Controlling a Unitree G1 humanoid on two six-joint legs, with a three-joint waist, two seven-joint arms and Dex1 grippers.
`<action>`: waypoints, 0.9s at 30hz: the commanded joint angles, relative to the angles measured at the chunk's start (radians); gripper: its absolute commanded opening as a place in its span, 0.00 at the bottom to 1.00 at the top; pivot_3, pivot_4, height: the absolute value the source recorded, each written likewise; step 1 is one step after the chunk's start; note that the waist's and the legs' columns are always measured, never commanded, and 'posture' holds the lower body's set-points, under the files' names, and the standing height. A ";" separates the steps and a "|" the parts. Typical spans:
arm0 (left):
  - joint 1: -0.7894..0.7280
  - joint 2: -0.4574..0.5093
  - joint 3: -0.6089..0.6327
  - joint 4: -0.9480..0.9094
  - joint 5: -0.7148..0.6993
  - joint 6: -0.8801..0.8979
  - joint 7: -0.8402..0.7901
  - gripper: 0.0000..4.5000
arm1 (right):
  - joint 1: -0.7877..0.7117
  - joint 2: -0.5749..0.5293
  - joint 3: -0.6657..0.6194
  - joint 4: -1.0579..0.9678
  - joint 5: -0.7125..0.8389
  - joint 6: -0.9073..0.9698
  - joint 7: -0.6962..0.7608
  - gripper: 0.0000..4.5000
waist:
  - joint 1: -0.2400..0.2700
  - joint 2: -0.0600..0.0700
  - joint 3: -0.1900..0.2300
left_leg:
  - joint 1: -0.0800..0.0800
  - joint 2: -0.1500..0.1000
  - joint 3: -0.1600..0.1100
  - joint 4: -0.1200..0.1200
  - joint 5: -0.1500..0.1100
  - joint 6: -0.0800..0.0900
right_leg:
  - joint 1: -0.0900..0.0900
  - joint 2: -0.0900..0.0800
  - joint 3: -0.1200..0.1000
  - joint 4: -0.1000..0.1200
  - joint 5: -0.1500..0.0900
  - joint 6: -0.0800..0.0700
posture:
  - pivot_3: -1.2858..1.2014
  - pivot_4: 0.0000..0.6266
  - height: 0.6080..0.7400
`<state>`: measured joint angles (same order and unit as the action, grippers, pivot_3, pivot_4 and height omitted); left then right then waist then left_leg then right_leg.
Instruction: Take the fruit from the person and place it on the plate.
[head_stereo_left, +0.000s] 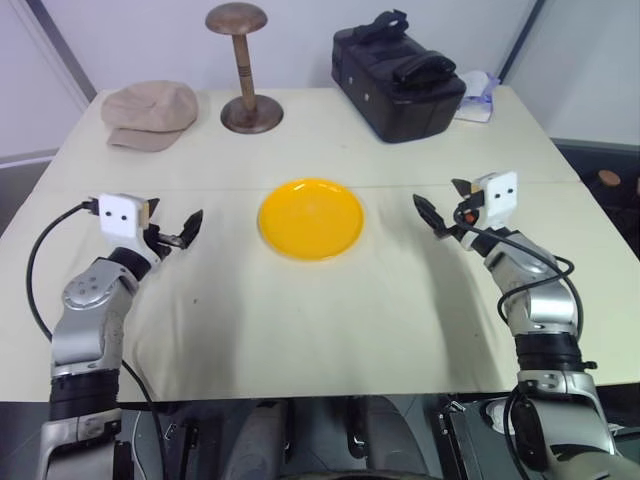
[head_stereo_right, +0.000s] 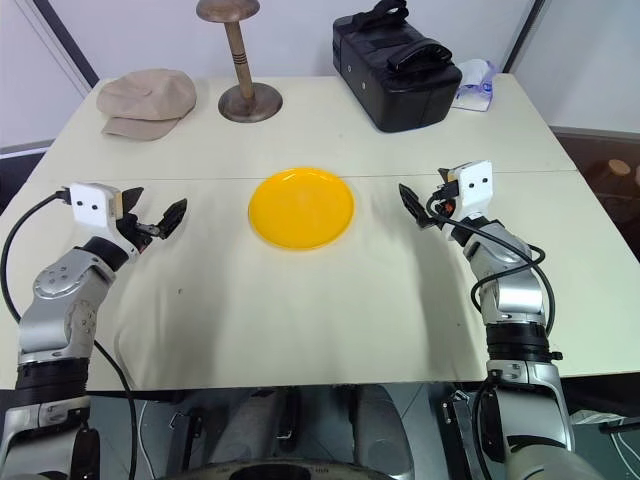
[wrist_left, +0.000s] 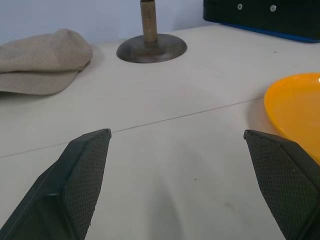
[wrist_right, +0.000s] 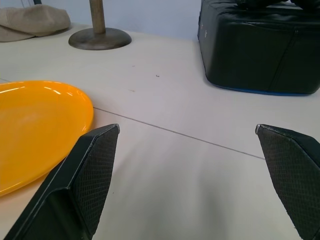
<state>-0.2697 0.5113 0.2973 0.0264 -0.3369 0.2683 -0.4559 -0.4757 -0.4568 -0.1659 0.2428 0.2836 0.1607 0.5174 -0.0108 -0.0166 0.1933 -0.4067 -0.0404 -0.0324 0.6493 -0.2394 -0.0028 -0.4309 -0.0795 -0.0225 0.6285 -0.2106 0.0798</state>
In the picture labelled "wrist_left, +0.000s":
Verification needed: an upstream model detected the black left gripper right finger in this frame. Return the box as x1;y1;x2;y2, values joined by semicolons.
243;129;320;240

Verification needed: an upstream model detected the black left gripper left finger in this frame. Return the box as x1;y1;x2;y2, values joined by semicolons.
0;128;112;240

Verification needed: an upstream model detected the orange plastic plate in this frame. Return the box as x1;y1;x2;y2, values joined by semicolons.
263;72;320;166

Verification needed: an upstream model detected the beige flat cap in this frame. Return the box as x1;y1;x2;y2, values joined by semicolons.
0;28;94;96

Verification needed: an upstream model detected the dark wooden hat stand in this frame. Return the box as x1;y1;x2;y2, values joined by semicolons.
116;0;188;64

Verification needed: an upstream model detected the black and blue case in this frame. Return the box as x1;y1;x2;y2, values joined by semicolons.
202;0;320;44

